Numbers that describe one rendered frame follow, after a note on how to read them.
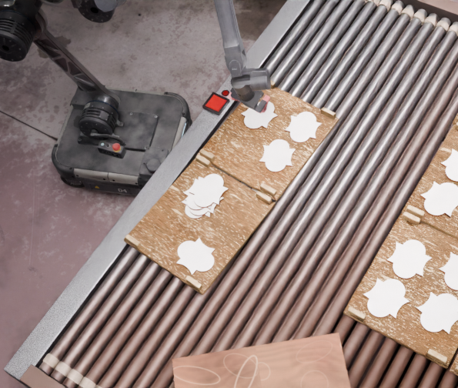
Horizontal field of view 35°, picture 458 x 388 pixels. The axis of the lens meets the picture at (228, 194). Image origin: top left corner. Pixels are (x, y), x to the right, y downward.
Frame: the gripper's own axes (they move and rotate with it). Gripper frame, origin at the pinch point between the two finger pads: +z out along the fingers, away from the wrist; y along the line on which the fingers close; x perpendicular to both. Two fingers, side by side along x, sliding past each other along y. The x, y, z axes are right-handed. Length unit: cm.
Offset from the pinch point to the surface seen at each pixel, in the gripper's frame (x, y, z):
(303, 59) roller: -31.3, 2.6, 23.5
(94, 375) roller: 105, -10, -16
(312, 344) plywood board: 61, -64, -14
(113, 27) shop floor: -36, 157, 115
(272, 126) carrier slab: 1.0, -5.4, 12.5
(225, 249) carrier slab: 49, -20, -1
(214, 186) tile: 32.5, -4.0, -0.3
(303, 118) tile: -7.2, -13.8, 14.3
